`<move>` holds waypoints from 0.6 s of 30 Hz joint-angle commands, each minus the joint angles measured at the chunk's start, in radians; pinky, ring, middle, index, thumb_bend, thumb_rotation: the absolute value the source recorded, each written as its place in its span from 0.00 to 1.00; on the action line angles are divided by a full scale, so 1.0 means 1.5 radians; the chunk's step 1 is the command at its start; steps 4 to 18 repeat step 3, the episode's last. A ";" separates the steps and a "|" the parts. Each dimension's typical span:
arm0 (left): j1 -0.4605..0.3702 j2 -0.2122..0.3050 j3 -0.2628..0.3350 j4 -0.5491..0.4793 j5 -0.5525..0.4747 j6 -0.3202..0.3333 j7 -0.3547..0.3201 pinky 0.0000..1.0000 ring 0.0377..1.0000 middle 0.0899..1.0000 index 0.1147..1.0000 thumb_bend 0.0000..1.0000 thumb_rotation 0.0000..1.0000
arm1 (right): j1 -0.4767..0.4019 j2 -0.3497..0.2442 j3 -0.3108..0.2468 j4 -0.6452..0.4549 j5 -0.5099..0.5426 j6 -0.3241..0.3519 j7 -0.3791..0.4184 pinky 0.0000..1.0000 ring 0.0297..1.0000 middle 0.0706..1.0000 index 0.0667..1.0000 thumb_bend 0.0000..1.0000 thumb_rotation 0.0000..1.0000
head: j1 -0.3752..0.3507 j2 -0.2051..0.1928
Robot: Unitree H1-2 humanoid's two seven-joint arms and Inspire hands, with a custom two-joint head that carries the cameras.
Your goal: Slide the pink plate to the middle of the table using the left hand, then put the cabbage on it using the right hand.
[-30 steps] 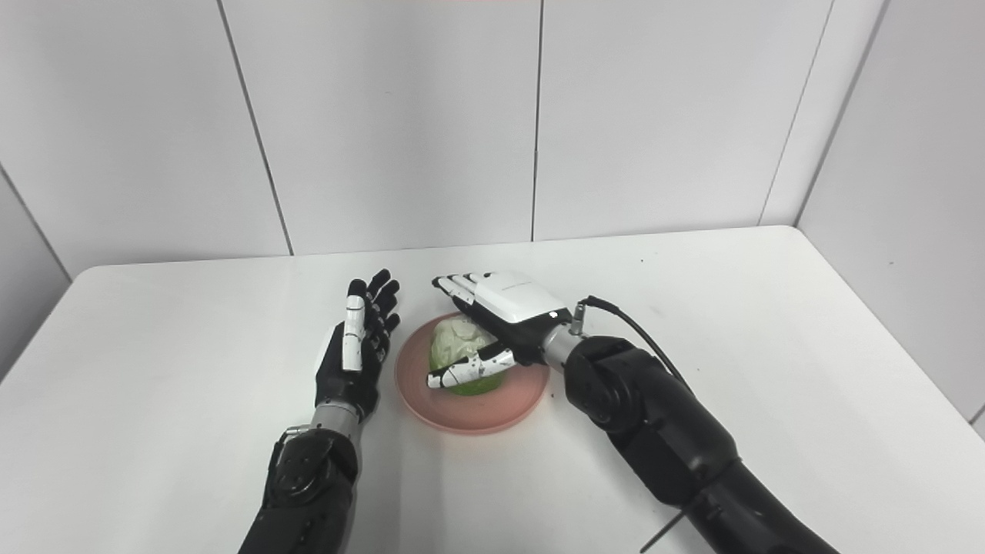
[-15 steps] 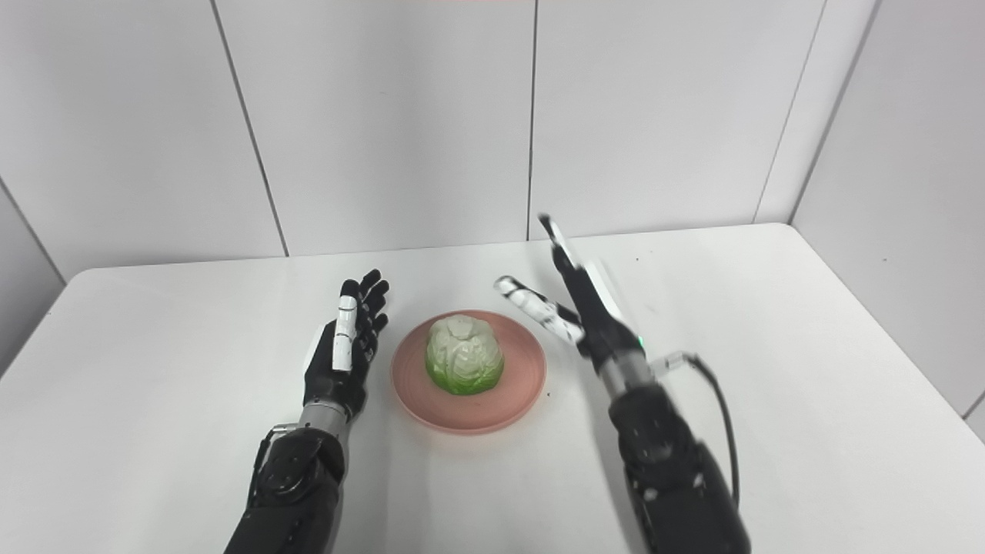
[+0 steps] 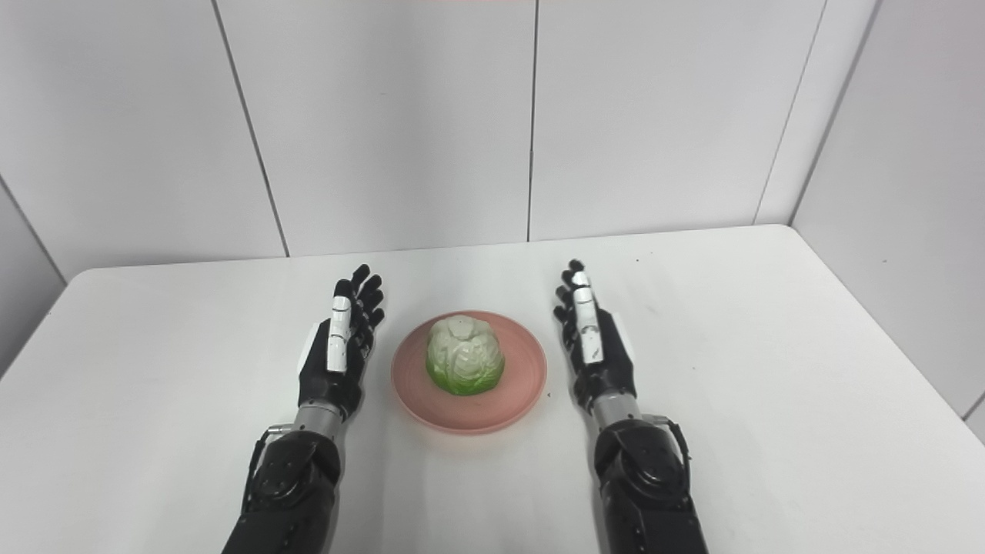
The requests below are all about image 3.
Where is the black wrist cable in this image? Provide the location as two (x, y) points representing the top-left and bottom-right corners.
(240, 423), (297, 515)
(643, 414), (692, 493)

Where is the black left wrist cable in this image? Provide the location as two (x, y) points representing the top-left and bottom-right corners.
(240, 423), (297, 515)

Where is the green white cabbage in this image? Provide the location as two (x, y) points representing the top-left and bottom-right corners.
(426, 313), (506, 397)

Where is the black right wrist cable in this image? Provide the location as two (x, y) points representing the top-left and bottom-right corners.
(643, 414), (692, 493)

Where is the pink plate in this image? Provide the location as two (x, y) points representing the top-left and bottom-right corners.
(390, 310), (549, 436)

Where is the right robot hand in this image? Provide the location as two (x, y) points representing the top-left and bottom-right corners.
(553, 259), (638, 415)

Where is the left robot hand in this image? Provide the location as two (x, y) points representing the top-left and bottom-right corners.
(297, 264), (386, 422)

